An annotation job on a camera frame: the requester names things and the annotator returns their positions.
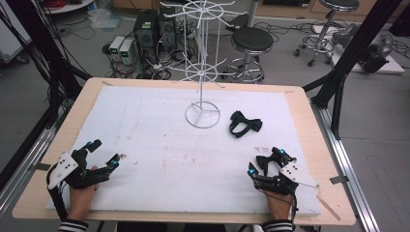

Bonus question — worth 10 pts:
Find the white platform with grey device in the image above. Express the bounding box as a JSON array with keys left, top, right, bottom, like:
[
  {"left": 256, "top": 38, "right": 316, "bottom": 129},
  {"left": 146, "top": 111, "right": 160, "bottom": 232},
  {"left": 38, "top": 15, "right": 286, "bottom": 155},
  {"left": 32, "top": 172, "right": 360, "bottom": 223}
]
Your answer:
[{"left": 330, "top": 22, "right": 406, "bottom": 75}]

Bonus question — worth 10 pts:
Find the black stool on castors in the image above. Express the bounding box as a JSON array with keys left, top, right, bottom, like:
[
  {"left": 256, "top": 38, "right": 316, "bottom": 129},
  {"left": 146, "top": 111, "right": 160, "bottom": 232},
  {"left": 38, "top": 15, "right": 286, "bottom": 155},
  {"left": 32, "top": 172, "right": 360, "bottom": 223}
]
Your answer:
[{"left": 293, "top": 0, "right": 361, "bottom": 68}]

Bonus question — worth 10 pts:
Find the left hand-held gripper black cable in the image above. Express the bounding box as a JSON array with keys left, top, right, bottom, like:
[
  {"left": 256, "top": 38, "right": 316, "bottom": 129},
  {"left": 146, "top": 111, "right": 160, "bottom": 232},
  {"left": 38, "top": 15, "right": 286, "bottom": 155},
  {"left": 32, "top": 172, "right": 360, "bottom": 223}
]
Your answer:
[{"left": 45, "top": 163, "right": 70, "bottom": 222}]

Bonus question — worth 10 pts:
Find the aluminium rail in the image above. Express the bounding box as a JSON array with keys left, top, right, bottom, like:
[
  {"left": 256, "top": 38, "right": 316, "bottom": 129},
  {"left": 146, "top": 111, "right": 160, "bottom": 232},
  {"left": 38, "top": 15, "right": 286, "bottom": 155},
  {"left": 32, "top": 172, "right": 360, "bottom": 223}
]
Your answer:
[
  {"left": 309, "top": 99, "right": 382, "bottom": 232},
  {"left": 0, "top": 124, "right": 59, "bottom": 218}
]

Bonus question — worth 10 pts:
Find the black frame strut with cables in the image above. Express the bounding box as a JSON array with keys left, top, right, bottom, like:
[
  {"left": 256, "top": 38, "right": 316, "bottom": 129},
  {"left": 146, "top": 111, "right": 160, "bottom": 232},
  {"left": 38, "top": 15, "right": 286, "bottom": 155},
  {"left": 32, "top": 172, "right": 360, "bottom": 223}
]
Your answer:
[{"left": 0, "top": 0, "right": 92, "bottom": 130}]

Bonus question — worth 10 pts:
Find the black computer tower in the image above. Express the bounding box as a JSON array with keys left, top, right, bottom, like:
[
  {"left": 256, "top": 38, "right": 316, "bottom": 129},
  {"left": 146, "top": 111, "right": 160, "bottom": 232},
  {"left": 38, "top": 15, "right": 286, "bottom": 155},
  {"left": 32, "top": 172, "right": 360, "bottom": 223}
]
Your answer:
[
  {"left": 132, "top": 9, "right": 160, "bottom": 65},
  {"left": 157, "top": 5, "right": 179, "bottom": 56}
]

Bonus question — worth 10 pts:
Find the grey tape strip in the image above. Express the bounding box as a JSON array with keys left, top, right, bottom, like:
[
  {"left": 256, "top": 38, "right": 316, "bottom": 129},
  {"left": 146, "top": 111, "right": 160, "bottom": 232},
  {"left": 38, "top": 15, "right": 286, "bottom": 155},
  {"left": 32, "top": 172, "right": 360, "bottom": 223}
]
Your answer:
[
  {"left": 27, "top": 162, "right": 52, "bottom": 172},
  {"left": 329, "top": 175, "right": 350, "bottom": 186}
]

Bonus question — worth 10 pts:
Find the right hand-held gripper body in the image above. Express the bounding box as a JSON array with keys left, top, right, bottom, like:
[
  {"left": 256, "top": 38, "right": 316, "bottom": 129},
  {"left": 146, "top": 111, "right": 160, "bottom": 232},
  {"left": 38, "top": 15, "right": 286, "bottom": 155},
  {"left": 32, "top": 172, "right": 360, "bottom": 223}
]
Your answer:
[{"left": 251, "top": 159, "right": 321, "bottom": 196}]

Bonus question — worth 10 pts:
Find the person's left hand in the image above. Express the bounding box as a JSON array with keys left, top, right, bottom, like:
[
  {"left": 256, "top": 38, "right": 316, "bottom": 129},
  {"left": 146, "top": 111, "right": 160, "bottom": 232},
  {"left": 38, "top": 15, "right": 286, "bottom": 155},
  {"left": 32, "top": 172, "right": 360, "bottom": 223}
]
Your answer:
[{"left": 66, "top": 165, "right": 100, "bottom": 222}]

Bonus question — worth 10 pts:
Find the black bow tie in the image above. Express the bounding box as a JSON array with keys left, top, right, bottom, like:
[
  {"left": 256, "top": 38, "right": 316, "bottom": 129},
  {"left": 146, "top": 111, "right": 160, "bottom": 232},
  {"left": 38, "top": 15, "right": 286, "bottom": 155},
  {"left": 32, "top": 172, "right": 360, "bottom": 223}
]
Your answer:
[
  {"left": 228, "top": 110, "right": 264, "bottom": 139},
  {"left": 255, "top": 155, "right": 282, "bottom": 177}
]

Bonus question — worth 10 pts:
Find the black round stool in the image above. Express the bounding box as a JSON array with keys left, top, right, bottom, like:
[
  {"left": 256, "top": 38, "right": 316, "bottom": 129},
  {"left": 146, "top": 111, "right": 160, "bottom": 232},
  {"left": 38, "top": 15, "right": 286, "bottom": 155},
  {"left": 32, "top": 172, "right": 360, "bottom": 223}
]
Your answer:
[{"left": 221, "top": 26, "right": 275, "bottom": 84}]

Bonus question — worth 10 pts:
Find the clear plastic bag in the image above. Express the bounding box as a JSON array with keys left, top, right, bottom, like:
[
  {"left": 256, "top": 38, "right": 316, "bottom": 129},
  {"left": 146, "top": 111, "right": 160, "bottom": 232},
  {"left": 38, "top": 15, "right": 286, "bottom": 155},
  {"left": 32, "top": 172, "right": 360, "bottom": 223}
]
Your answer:
[{"left": 87, "top": 7, "right": 124, "bottom": 31}]

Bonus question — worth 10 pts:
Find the white wire display rack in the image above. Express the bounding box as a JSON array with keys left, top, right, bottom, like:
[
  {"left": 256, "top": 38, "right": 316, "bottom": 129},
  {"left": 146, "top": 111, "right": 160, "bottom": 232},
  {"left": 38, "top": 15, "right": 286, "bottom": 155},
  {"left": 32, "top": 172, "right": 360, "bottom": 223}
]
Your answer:
[{"left": 159, "top": 0, "right": 249, "bottom": 130}]

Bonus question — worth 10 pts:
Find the white power supply unit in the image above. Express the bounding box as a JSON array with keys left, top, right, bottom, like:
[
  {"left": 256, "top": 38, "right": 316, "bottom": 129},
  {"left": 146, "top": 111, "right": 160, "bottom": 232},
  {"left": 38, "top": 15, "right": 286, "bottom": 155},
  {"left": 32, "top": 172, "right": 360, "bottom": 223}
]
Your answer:
[
  {"left": 119, "top": 39, "right": 136, "bottom": 66},
  {"left": 108, "top": 35, "right": 126, "bottom": 61}
]

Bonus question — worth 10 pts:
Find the white foam board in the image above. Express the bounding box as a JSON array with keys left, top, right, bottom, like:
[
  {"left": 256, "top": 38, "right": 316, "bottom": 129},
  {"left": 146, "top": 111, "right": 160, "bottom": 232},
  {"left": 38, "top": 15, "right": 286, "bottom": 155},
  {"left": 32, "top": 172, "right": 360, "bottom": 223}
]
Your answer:
[{"left": 45, "top": 85, "right": 323, "bottom": 217}]

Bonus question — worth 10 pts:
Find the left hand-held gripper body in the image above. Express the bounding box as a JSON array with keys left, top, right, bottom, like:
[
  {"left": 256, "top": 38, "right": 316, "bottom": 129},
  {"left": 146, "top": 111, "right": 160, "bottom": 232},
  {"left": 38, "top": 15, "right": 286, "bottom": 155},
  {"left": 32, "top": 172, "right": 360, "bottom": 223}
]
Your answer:
[{"left": 47, "top": 149, "right": 111, "bottom": 190}]

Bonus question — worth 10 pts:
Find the round white table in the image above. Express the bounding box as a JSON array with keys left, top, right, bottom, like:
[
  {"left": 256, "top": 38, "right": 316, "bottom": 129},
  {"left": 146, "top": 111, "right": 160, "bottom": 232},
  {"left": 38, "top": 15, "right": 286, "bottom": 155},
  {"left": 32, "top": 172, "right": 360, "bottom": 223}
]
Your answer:
[{"left": 41, "top": 0, "right": 95, "bottom": 15}]

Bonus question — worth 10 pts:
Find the person's right hand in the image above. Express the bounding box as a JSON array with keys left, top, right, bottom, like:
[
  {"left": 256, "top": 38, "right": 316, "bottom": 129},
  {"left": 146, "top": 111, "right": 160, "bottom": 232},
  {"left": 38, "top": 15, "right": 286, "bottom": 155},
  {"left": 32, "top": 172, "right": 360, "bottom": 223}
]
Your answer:
[{"left": 263, "top": 188, "right": 293, "bottom": 222}]

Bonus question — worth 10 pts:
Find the thin wooden stick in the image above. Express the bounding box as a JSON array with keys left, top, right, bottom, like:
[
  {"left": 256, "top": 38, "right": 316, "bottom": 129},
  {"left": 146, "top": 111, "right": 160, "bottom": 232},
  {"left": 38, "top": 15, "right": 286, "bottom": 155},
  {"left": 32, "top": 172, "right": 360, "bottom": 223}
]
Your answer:
[{"left": 315, "top": 194, "right": 342, "bottom": 222}]

